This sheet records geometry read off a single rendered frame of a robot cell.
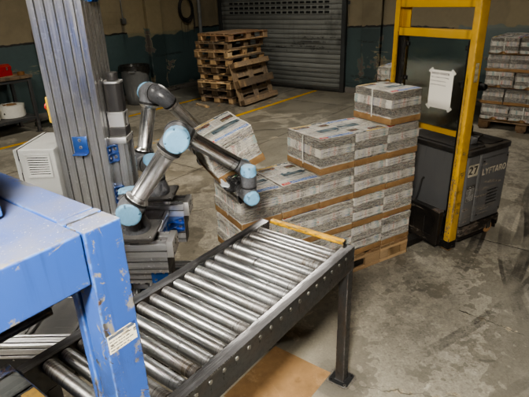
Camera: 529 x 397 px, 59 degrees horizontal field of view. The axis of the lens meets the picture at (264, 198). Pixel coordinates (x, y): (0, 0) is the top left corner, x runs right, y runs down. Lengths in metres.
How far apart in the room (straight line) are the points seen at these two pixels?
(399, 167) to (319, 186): 0.71
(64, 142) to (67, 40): 0.50
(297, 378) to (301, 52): 8.69
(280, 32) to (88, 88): 8.69
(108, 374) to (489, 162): 3.48
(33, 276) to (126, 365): 0.29
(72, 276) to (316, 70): 9.83
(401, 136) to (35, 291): 2.91
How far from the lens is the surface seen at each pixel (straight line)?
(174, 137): 2.10
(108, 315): 0.89
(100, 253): 0.83
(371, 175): 3.30
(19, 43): 9.16
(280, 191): 2.84
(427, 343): 3.01
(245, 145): 2.52
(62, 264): 0.80
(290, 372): 2.72
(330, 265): 2.09
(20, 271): 0.77
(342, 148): 3.06
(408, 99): 3.38
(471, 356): 3.00
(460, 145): 3.63
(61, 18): 2.44
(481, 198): 4.11
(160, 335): 1.77
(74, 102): 2.49
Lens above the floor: 1.89
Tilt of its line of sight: 23 degrees down
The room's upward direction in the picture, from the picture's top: 2 degrees counter-clockwise
